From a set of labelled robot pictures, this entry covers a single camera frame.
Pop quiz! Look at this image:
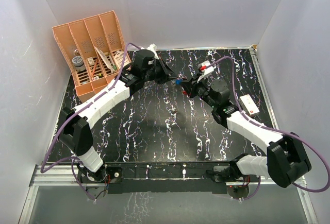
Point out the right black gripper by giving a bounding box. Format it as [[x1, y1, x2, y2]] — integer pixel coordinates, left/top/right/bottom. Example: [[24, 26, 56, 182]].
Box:
[[180, 73, 218, 109]]

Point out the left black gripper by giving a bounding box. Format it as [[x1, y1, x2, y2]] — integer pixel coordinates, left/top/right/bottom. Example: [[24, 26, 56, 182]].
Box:
[[143, 56, 178, 85]]

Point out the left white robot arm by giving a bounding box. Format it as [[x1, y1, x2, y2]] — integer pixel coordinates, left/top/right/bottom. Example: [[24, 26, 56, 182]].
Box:
[[58, 49, 177, 182]]

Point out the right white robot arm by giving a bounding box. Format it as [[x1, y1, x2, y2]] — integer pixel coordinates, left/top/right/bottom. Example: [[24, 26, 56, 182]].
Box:
[[177, 78, 311, 188]]

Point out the white labelled packet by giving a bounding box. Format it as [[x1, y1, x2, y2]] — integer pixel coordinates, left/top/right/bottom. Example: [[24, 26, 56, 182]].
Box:
[[113, 50, 130, 69]]

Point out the white envelope card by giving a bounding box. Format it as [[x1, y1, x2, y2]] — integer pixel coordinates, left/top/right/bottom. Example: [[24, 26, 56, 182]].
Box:
[[94, 46, 117, 73]]

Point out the small white cardboard box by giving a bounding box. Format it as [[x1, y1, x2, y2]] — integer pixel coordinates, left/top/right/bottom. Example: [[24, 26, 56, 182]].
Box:
[[238, 94, 260, 117]]

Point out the orange pencil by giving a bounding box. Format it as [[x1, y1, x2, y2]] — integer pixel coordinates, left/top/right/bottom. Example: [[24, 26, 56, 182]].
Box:
[[91, 58, 98, 78]]

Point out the orange plastic desk organizer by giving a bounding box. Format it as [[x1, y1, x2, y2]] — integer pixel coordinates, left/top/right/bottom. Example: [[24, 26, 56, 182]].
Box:
[[52, 11, 125, 102]]

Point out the small white label box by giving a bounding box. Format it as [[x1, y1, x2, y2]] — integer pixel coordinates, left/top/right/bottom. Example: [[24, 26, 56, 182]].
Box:
[[87, 57, 95, 66]]

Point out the grey round tin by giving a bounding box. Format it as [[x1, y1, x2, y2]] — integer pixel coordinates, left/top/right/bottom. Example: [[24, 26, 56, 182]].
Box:
[[72, 56, 86, 72]]

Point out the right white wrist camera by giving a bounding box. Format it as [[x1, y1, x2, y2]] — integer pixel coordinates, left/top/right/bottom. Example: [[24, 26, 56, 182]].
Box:
[[197, 60, 214, 83]]

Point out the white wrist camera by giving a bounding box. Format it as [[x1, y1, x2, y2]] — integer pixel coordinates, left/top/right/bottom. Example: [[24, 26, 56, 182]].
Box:
[[197, 60, 214, 83], [147, 43, 159, 60]]

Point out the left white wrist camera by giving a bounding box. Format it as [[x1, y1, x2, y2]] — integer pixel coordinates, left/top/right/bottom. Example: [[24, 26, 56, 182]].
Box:
[[147, 43, 159, 60]]

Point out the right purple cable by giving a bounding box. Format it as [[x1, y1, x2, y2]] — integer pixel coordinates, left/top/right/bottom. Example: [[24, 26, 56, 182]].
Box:
[[206, 56, 330, 201]]

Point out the purple cable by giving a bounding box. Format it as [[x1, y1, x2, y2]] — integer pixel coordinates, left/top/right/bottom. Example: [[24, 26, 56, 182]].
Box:
[[206, 56, 330, 201], [40, 42, 152, 201]]

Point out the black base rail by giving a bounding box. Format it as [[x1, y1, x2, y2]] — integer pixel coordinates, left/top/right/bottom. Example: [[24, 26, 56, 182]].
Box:
[[82, 157, 261, 196]]

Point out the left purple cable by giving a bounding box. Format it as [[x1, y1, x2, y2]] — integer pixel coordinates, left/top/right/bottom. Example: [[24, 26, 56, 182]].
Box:
[[40, 42, 152, 201]]

